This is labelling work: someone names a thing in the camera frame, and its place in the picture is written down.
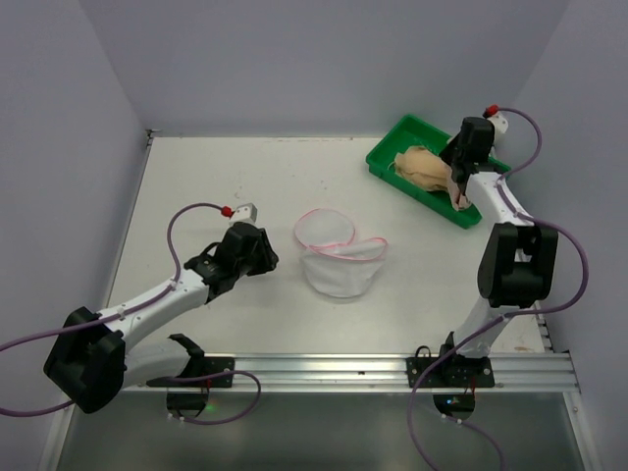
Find beige bra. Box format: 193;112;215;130
392;145;450;192

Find white mesh laundry bag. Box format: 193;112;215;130
293;208;389;299

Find pink bra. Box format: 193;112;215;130
446;177;471;212

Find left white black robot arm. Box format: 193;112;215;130
43;222;279;413

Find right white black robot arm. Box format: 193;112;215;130
436;117;558;388

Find green plastic tray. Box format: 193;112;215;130
366;115;481;229

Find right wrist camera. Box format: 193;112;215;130
483;104;509;135

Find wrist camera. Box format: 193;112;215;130
221;203;258;226
483;104;509;135

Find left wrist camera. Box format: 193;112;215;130
221;203;258;226

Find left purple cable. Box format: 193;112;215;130
0;201;261;426

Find purple cable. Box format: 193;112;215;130
0;201;261;426
408;106;590;471

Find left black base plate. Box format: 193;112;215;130
146;356;236;389

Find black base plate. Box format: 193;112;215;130
146;356;236;389
405;343;496;389

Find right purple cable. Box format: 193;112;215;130
408;106;590;471

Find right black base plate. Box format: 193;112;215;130
405;343;496;389

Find aluminium mounting rail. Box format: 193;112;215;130
61;350;580;393

